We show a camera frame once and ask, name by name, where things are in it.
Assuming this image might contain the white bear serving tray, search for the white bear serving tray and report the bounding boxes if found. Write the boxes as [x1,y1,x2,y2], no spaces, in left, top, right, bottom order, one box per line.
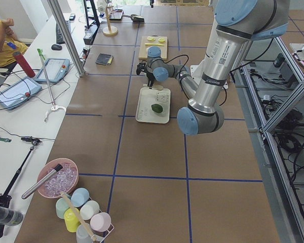
[136,86,171,124]

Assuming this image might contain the folded grey yellow cloth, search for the folded grey yellow cloth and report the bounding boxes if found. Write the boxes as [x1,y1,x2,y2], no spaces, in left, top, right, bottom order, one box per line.
[95,53,113,65]

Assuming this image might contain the blue teach pendant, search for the blue teach pendant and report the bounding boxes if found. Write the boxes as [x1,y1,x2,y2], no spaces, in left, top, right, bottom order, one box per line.
[33,58,70,84]
[0,77,42,110]

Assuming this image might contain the black keyboard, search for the black keyboard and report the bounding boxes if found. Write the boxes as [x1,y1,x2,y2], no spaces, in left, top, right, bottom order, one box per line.
[55,20,71,45]

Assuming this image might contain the near blue teach pendant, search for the near blue teach pendant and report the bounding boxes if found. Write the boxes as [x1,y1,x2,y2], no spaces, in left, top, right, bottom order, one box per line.
[0,77,42,110]

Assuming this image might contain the pink ice bowl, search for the pink ice bowl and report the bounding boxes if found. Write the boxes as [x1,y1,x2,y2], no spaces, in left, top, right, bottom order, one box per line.
[37,158,79,198]

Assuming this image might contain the metal rod in ice bowl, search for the metal rod in ice bowl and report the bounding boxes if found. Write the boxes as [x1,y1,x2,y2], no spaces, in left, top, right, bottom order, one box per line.
[21,164,63,199]

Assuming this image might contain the yellow cup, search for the yellow cup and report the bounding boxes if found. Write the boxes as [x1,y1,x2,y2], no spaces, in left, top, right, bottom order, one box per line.
[64,208,81,233]

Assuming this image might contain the grey cup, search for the grey cup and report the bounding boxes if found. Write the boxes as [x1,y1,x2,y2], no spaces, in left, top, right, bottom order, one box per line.
[76,224,93,243]

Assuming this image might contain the yellow plastic knife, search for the yellow plastic knife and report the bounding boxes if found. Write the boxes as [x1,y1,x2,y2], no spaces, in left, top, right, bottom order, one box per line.
[144,43,165,46]

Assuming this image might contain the blue cup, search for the blue cup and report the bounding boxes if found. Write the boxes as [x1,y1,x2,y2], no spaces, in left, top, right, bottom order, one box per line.
[71,188,90,207]

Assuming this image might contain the wooden mug tree stand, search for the wooden mug tree stand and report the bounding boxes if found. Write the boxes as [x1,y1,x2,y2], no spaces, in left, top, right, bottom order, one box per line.
[102,4,118,36]

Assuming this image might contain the metal scoop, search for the metal scoop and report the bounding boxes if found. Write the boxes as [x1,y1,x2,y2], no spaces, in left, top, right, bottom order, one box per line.
[123,14,144,23]

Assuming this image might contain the black computer mouse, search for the black computer mouse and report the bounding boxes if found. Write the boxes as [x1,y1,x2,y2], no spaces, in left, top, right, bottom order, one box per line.
[51,44,62,51]

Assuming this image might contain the green avocado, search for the green avocado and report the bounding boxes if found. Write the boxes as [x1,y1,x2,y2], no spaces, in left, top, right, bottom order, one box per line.
[151,103,163,113]

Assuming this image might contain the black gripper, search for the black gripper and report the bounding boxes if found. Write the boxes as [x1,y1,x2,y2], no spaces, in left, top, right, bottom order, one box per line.
[136,62,156,88]

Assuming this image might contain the far blue teach pendant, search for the far blue teach pendant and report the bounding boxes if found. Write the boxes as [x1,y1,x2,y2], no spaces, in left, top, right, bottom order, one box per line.
[33,58,70,84]

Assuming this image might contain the black glass rack tray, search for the black glass rack tray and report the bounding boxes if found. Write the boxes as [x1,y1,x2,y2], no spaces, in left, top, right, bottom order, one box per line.
[109,9,124,21]

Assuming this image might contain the red bottle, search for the red bottle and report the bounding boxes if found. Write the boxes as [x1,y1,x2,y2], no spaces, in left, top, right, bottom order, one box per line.
[13,51,35,78]

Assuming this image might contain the grabber stick with claw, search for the grabber stick with claw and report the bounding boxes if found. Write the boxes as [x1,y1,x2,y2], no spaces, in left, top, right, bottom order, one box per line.
[37,49,66,122]

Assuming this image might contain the pink cup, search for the pink cup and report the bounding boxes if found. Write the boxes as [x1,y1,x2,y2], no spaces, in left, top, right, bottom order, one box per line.
[90,212,111,232]

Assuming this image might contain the person in yellow shirt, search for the person in yellow shirt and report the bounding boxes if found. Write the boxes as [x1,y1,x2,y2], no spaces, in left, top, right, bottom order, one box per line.
[0,18,28,68]

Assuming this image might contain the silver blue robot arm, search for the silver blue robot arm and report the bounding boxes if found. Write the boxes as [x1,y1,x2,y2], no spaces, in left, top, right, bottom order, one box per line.
[136,1,290,135]

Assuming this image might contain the black tripod stick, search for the black tripod stick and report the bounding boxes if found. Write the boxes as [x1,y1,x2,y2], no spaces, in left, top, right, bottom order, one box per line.
[0,137,42,238]

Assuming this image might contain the white cup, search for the white cup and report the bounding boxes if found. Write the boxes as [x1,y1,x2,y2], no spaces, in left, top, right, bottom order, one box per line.
[80,200,100,220]

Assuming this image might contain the lone lemon slice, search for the lone lemon slice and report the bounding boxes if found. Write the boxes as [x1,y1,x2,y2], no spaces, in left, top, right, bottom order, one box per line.
[147,36,155,41]

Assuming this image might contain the aluminium frame post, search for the aluminium frame post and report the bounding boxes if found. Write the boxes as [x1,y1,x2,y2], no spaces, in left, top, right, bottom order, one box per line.
[47,0,85,77]

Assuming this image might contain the green cup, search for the green cup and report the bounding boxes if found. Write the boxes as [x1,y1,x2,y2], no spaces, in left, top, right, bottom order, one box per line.
[55,197,69,219]

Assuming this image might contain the wooden cutting board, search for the wooden cutting board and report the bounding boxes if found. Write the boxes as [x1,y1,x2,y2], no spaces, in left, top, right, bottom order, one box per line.
[138,35,168,60]

